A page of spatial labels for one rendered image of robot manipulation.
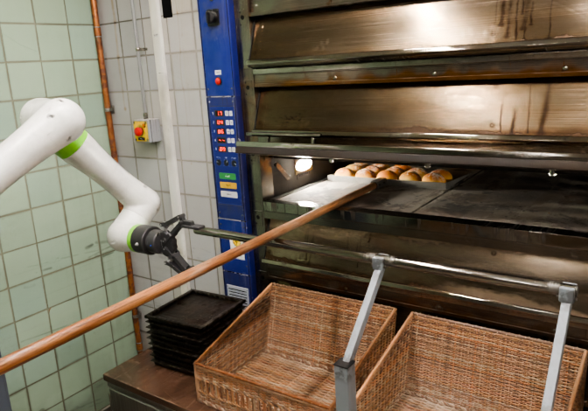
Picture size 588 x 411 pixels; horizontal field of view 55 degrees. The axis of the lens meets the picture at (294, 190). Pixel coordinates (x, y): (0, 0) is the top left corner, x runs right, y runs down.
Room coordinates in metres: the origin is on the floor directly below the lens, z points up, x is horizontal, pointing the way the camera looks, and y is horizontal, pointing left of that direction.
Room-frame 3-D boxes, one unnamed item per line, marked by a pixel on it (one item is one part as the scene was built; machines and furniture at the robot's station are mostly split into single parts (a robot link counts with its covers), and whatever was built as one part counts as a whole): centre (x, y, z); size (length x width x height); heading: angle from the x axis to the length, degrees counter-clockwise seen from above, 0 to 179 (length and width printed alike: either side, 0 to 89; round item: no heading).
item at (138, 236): (1.74, 0.47, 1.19); 0.12 x 0.06 x 0.09; 145
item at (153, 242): (1.69, 0.41, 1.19); 0.09 x 0.07 x 0.08; 55
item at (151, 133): (2.52, 0.64, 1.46); 0.10 x 0.07 x 0.10; 54
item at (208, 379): (1.81, 0.02, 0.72); 0.56 x 0.49 x 0.28; 55
